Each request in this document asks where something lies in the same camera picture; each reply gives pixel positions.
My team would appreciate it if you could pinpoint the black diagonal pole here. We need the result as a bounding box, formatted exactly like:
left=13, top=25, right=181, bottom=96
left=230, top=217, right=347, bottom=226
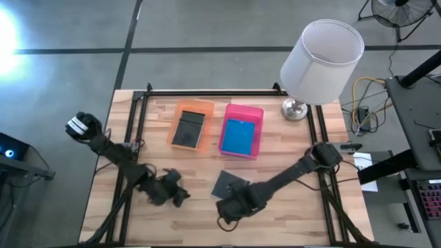
left=399, top=50, right=441, bottom=89

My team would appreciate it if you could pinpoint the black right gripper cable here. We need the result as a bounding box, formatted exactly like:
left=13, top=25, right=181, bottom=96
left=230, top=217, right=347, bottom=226
left=216, top=216, right=240, bottom=233

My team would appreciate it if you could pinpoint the black power strip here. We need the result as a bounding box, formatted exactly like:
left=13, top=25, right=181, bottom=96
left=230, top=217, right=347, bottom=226
left=356, top=106, right=372, bottom=132

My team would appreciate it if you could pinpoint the black aluminium table frame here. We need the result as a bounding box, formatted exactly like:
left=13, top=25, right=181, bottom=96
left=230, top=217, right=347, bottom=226
left=81, top=82, right=373, bottom=248

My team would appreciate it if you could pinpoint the grey side desk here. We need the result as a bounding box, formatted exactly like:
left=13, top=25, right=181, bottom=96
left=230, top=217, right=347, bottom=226
left=384, top=74, right=441, bottom=172

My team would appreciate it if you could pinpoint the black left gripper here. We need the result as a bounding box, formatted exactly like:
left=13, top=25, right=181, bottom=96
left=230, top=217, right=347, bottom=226
left=139, top=167, right=192, bottom=209

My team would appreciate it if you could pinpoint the white shade silver table lamp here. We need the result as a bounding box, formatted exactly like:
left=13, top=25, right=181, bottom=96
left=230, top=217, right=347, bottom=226
left=279, top=19, right=365, bottom=122

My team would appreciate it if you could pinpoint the translucent pink plastic bin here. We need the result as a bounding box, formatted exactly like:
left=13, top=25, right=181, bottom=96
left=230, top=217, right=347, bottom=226
left=218, top=103, right=265, bottom=161

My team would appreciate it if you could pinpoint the blue plastic disc case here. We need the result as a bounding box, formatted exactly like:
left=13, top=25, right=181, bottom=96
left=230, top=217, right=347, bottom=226
left=220, top=118, right=257, bottom=156

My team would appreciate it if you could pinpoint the white paper sheet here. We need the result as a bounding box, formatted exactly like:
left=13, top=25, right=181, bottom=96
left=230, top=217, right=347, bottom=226
left=352, top=152, right=379, bottom=193

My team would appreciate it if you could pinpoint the translucent orange plastic bin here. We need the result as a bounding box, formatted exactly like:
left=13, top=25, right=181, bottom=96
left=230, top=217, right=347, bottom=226
left=166, top=99, right=216, bottom=154

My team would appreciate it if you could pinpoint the yellow cable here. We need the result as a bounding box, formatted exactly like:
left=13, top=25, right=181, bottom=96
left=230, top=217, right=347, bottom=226
left=351, top=76, right=394, bottom=129

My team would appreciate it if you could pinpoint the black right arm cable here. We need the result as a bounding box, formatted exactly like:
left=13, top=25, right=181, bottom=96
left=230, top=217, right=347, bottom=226
left=295, top=161, right=360, bottom=192

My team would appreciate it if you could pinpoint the black floor fan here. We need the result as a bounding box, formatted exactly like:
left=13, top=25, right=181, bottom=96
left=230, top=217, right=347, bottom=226
left=357, top=0, right=439, bottom=43

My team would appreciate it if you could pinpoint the black support beam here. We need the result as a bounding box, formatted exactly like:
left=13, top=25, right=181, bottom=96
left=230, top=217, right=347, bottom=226
left=358, top=149, right=416, bottom=186

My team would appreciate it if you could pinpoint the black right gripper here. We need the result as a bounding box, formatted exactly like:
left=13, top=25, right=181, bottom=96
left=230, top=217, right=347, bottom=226
left=216, top=181, right=268, bottom=225

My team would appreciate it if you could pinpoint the keyboard with pink backlight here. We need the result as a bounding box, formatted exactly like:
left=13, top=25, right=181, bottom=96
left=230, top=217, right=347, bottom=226
left=416, top=178, right=441, bottom=221

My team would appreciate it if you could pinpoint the black device with blue light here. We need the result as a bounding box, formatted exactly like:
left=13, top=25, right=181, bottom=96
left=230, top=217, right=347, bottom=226
left=0, top=132, right=30, bottom=161

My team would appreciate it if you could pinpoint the grey metal stand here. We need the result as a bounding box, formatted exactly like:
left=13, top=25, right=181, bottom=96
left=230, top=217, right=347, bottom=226
left=0, top=154, right=57, bottom=182

